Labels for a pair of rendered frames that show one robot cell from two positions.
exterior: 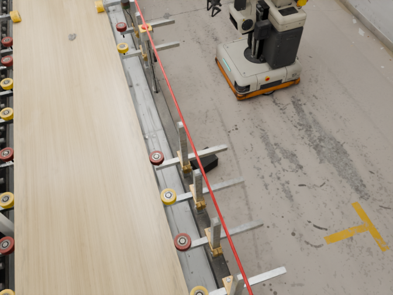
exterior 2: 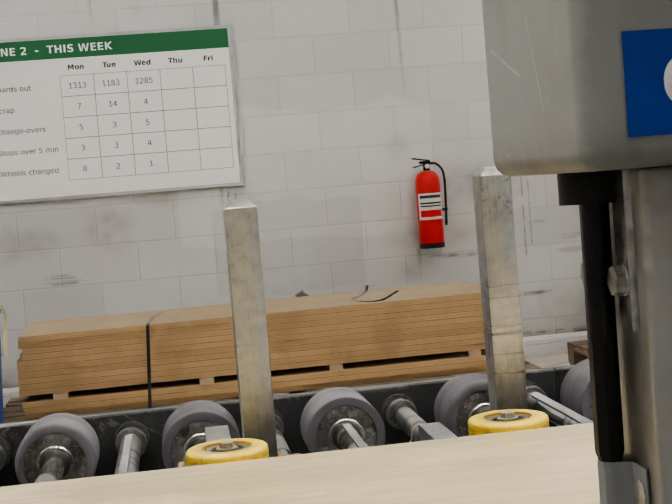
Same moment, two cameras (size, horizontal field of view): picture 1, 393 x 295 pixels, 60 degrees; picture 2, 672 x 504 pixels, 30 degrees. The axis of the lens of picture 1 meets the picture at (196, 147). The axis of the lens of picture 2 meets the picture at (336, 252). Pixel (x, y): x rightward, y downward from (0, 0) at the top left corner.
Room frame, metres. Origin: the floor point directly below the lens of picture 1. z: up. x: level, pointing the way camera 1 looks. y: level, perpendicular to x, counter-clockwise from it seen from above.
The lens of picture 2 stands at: (1.72, -0.02, 1.15)
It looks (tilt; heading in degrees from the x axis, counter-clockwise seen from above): 3 degrees down; 98
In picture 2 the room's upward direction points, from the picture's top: 5 degrees counter-clockwise
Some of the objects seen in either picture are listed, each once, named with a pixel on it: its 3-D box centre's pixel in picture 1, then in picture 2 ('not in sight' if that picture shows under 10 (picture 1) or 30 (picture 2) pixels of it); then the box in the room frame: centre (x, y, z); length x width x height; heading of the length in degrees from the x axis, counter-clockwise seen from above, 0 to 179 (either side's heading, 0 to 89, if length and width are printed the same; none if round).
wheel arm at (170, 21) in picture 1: (147, 26); not in sight; (2.31, 0.33, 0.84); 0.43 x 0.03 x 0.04; 105
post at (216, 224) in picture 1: (215, 240); not in sight; (0.56, -0.06, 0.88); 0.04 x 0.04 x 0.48; 15
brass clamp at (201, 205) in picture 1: (197, 196); not in sight; (0.82, 0.01, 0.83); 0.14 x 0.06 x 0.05; 15
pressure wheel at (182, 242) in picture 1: (183, 244); not in sight; (0.56, 0.09, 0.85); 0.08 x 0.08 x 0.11
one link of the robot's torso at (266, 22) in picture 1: (249, 25); not in sight; (2.49, -0.51, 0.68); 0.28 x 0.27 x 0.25; 17
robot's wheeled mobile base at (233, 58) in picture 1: (257, 63); not in sight; (2.60, -0.65, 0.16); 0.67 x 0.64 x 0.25; 107
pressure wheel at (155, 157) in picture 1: (157, 161); not in sight; (1.04, 0.22, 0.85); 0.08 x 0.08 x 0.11
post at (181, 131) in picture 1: (183, 151); not in sight; (1.04, 0.07, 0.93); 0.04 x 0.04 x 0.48; 15
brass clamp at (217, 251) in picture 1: (213, 242); not in sight; (0.58, -0.06, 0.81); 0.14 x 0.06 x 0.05; 15
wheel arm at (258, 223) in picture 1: (221, 235); not in sight; (0.61, -0.10, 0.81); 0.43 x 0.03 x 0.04; 105
